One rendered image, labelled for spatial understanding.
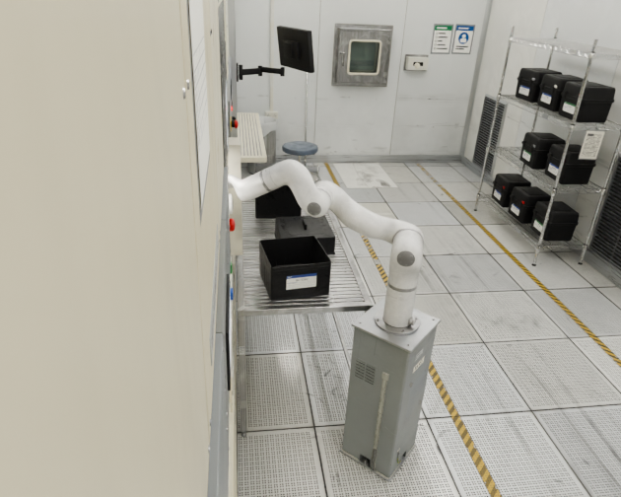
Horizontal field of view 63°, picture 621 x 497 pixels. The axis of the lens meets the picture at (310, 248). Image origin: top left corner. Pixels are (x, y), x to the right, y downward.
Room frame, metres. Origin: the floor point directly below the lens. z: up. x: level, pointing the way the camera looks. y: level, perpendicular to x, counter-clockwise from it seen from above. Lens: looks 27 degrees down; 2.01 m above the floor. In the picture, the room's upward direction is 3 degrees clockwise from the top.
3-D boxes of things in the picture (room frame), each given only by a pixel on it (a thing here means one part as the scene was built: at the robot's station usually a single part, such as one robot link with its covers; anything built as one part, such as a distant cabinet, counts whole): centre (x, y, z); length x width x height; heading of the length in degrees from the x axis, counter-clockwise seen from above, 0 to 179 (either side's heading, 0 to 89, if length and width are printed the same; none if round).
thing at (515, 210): (4.39, -1.99, 0.31); 0.30 x 0.28 x 0.26; 9
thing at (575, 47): (4.41, -2.00, 0.89); 1.22 x 0.47 x 1.77; 9
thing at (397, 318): (1.79, -0.38, 0.85); 0.19 x 0.19 x 0.18
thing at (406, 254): (1.76, -0.37, 1.07); 0.19 x 0.12 x 0.24; 168
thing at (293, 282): (2.07, 0.07, 0.85); 0.28 x 0.28 x 0.17; 17
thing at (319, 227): (2.49, 0.04, 0.83); 0.29 x 0.29 x 0.13; 11
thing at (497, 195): (4.76, -1.94, 0.31); 0.30 x 0.28 x 0.26; 6
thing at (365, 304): (2.50, 0.11, 0.38); 1.30 x 0.60 x 0.76; 9
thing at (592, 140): (3.81, -2.08, 1.05); 0.17 x 0.03 x 0.26; 99
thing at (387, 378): (1.79, -0.38, 0.38); 0.28 x 0.28 x 0.76; 54
